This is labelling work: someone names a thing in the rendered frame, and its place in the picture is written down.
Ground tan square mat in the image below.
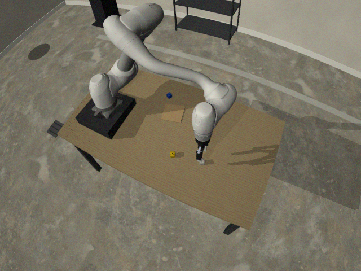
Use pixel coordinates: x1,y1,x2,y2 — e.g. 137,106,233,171
161,103,185,123

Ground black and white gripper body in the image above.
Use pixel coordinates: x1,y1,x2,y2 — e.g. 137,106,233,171
195,138,210,149

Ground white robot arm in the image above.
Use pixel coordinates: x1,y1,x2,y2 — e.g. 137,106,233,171
89,3,237,142

